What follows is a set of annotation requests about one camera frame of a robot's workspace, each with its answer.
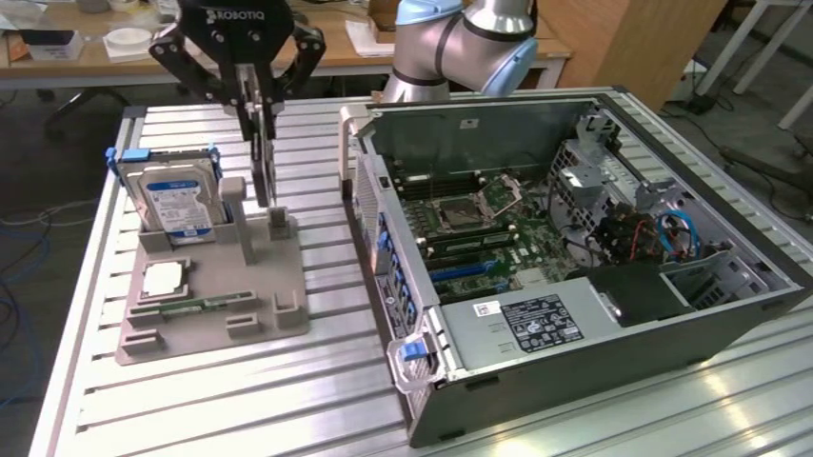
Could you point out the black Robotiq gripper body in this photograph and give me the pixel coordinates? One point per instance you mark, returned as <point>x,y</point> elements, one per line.
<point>242,33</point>

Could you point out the black graphics card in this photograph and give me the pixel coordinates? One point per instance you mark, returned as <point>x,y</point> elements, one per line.
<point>264,171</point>

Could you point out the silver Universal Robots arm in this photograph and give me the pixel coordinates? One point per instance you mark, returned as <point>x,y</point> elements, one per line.
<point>432,43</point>

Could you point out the blue expansion slot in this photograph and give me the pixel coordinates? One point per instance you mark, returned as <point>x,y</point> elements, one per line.
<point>464,271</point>

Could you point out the wooden desk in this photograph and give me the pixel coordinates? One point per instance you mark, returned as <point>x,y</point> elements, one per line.
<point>349,62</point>

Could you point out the white round container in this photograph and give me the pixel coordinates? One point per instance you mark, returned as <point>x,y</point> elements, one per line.
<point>130,44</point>

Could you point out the white paper stack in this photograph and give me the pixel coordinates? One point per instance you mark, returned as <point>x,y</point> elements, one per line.
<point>368,43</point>

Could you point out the cardboard box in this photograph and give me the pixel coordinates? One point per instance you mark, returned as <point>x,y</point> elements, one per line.
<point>384,14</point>

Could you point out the black chair base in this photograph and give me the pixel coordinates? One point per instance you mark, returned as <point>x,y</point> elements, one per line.
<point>84,107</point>

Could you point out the blue disk caddy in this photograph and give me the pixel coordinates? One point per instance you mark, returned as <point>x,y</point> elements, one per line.
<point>134,155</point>

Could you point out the white box with dark lid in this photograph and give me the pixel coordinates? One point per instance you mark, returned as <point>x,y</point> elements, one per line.
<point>54,45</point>

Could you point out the hard disk with blue label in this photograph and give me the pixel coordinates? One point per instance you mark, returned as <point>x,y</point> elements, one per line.
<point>176,200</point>

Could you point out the CPU socket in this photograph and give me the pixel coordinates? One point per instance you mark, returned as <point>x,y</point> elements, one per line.
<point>457,214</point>

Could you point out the metal socket cover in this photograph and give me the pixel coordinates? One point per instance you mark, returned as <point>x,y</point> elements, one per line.
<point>503,192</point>

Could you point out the grey parts rack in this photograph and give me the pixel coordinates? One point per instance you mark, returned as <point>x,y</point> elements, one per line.
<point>217,266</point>

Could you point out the silver CPU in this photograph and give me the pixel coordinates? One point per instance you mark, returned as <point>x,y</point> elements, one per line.
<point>165,280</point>

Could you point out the black installed RAM stick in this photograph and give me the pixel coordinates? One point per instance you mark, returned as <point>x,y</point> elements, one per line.
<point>471,240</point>

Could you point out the green RAM stick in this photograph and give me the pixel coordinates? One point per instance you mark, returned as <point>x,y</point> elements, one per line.
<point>197,305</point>

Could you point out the wooden cabinet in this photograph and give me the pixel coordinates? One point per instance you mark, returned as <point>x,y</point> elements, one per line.
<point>636,43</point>

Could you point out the metal disk bay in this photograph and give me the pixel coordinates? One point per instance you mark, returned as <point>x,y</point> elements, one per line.
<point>591,185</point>

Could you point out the green motherboard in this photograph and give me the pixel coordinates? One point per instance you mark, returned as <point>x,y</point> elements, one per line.
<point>528,247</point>

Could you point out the blue case latch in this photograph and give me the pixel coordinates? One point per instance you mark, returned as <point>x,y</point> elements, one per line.
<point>412,350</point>

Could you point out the grey power supply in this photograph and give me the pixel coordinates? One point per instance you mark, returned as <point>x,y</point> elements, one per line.
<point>471,343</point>

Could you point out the open black PC case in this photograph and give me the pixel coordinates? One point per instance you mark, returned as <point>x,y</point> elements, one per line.
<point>572,395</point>

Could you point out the white table frame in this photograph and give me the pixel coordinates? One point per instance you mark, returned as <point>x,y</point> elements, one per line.
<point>731,45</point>

